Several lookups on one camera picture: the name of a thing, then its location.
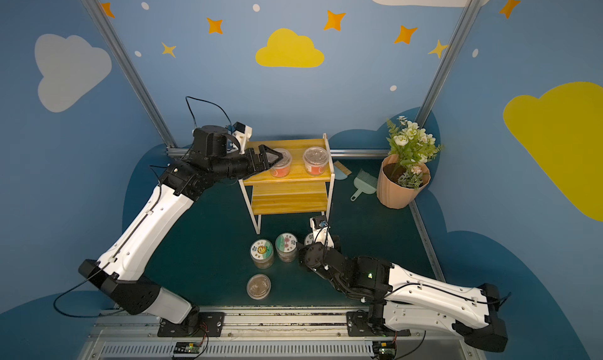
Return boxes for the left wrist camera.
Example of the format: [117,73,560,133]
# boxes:
[227,122,253,154]

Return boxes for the white flower plant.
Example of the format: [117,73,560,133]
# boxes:
[385,116,443,190]

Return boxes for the left aluminium corner post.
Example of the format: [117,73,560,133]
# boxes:
[80,0,177,148]

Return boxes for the right aluminium corner post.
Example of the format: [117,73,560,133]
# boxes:
[415,0,483,128]

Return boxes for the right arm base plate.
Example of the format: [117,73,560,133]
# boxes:
[346,310,411,337]

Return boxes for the aluminium back rail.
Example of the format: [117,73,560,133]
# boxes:
[166,147,389,159]

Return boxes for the left circuit board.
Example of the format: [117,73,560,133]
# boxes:
[173,341,204,358]

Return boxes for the aluminium front rail base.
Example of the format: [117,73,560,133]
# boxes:
[79,307,486,359]

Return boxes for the sunflower label seed jar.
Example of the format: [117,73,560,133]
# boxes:
[250,239,274,269]

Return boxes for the pink flower label seed jar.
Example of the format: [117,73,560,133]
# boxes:
[275,233,298,263]

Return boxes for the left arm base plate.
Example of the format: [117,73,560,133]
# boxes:
[157,311,225,338]

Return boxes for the clear lid seed container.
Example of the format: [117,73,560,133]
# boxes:
[269,148,293,178]
[303,146,329,176]
[247,274,272,300]

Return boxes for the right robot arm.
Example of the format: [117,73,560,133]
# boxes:
[298,242,508,353]

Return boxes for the right circuit board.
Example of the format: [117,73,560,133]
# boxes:
[371,341,397,360]

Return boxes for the mint green hand brush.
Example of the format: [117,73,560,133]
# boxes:
[350,169,378,201]

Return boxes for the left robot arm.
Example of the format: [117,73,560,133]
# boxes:
[79,122,283,325]

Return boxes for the aluminium corner post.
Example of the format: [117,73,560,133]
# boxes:
[415,0,483,128]
[80,0,177,148]

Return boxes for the blue brush tan bristles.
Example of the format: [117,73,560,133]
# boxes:
[333,161,352,180]

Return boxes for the circuit board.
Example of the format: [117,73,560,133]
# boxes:
[371,341,397,360]
[173,341,204,358]

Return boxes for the pink ribbed flower pot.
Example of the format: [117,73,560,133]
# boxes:
[376,154,431,209]

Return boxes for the white frame wooden shelf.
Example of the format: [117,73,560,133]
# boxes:
[239,134,334,234]

